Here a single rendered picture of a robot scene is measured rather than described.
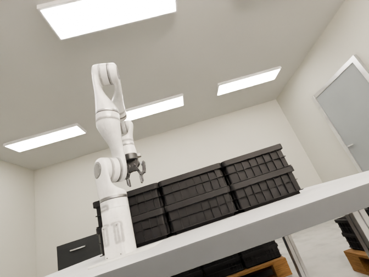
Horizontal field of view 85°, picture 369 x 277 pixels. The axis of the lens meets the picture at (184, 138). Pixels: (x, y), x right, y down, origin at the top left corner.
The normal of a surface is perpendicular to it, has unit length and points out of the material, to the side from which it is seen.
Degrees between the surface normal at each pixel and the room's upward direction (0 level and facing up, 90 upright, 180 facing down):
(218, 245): 90
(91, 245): 90
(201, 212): 90
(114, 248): 89
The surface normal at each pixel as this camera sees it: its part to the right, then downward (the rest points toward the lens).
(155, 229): -0.05, -0.36
